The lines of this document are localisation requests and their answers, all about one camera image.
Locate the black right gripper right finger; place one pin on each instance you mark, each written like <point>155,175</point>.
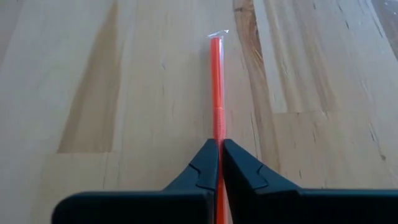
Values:
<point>264,202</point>

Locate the red drinking straw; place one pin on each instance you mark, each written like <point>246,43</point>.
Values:
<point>217,93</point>

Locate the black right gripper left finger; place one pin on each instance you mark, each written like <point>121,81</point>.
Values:
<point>186,202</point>

